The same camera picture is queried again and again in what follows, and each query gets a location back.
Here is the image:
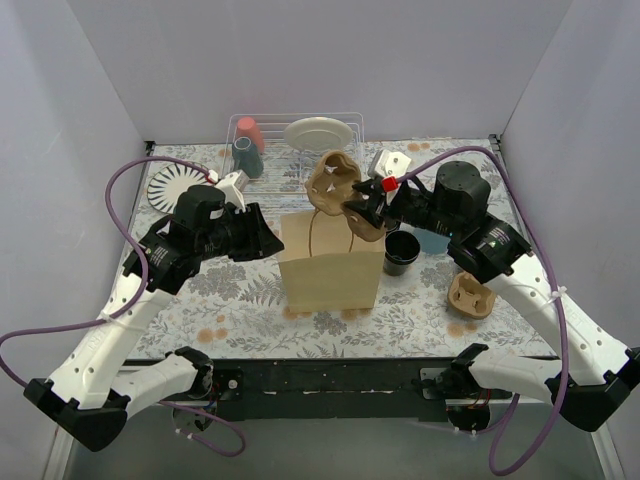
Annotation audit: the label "single brown cup carrier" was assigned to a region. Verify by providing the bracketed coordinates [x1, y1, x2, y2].
[305, 150, 385, 242]

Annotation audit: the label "stack of black cups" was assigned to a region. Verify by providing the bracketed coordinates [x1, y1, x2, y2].
[383, 230, 421, 276]

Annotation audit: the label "brown paper bag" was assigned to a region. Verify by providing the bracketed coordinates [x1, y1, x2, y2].
[278, 210, 385, 313]

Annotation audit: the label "brown cardboard cup carriers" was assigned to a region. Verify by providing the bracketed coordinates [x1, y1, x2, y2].
[447, 272, 497, 320]

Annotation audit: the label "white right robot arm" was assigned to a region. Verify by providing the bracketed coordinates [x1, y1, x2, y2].
[342, 161, 639, 432]

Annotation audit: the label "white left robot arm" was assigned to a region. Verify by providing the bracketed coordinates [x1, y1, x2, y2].
[24, 185, 284, 452]

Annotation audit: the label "blue cup holder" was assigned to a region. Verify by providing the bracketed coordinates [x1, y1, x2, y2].
[414, 229, 450, 255]

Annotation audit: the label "floral table mat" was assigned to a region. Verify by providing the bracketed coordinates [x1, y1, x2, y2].
[129, 139, 555, 359]

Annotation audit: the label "cream ceramic plate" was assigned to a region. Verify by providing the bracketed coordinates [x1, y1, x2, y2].
[283, 117, 353, 152]

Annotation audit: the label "dark green mug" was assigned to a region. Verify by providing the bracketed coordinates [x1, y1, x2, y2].
[232, 137, 264, 179]

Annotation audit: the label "striped black white plate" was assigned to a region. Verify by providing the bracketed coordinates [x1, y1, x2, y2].
[146, 163, 208, 214]

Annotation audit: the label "pink cup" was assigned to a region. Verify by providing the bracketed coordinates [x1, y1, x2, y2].
[236, 116, 265, 153]

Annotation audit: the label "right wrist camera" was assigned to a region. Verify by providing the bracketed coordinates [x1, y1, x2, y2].
[368, 149, 412, 193]

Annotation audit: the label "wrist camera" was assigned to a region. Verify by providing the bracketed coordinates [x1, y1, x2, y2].
[206, 169, 249, 212]
[368, 149, 412, 193]

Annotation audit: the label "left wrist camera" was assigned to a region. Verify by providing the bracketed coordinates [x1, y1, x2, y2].
[206, 169, 249, 212]

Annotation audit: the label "white wire dish rack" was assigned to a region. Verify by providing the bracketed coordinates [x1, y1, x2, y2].
[245, 112, 364, 195]

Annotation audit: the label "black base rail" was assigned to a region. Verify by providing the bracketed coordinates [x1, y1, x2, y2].
[154, 357, 526, 426]

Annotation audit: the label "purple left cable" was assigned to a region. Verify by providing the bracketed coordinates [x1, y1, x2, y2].
[0, 155, 247, 456]

